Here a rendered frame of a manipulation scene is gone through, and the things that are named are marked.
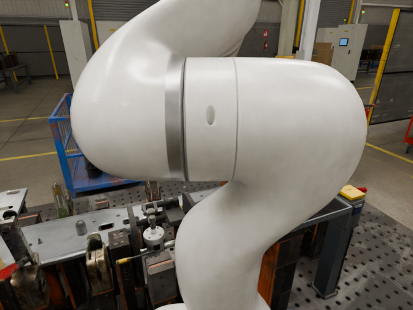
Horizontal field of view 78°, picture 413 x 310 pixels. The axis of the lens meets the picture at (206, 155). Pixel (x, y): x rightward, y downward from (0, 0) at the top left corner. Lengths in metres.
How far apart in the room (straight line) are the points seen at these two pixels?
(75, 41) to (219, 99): 8.43
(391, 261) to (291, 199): 1.29
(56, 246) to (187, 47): 0.86
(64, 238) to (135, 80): 0.87
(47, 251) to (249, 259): 0.81
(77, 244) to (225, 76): 0.86
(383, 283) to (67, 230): 1.24
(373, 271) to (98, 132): 1.32
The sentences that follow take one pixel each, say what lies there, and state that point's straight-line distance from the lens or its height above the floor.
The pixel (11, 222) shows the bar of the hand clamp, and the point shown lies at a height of 1.21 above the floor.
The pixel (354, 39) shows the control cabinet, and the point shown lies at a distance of 11.10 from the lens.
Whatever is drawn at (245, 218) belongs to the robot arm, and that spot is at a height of 1.47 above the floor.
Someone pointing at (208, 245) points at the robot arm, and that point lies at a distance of 0.25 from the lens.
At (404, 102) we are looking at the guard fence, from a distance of 6.14.
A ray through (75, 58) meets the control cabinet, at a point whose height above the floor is 1.05.
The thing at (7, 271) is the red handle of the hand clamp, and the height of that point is 1.14.
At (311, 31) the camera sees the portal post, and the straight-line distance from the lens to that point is 4.93.
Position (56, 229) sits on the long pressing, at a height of 1.00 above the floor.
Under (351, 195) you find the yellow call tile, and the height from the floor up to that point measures 1.16.
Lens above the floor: 1.61
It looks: 25 degrees down
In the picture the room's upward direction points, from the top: straight up
